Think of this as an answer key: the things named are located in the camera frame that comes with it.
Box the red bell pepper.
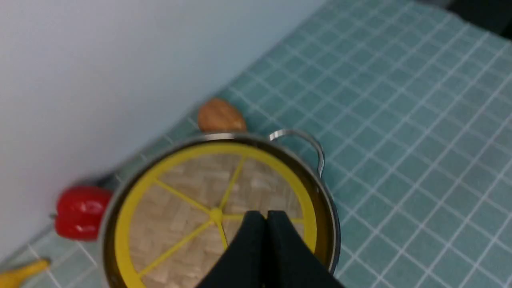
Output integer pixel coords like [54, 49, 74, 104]
[53, 186, 113, 241]

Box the brown potato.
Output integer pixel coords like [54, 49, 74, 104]
[197, 97, 247, 132]

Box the yellow banana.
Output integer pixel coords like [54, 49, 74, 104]
[0, 259, 51, 288]

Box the bamboo steamer lid yellow rim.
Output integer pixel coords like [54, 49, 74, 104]
[113, 142, 319, 288]

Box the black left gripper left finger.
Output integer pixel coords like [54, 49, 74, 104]
[197, 211, 266, 288]

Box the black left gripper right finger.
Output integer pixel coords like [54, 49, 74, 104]
[264, 211, 343, 288]

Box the stainless steel pot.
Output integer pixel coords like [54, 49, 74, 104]
[99, 129, 340, 288]

